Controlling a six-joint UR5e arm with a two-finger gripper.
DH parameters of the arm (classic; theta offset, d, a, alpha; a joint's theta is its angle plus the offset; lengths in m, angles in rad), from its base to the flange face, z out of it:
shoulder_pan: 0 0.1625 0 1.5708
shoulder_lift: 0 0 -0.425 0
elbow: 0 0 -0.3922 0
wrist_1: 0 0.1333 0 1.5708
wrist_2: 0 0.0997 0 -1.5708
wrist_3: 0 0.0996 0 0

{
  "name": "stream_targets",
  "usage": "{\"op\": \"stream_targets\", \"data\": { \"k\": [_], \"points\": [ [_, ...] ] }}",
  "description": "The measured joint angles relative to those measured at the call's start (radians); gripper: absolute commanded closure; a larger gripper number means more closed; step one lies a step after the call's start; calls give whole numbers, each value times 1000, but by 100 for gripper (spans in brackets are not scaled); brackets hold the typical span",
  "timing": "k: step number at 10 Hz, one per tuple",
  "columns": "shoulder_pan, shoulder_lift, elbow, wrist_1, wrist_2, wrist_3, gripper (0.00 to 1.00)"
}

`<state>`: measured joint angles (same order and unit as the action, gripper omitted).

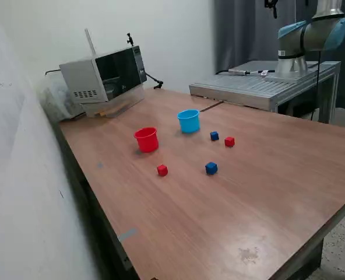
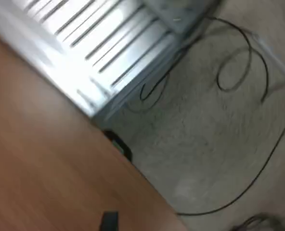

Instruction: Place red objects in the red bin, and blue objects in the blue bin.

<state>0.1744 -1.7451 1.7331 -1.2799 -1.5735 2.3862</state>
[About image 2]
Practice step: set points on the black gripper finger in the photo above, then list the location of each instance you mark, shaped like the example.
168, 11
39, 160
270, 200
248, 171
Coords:
109, 222

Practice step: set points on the aluminium profile robot stand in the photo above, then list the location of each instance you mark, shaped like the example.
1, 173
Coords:
96, 36

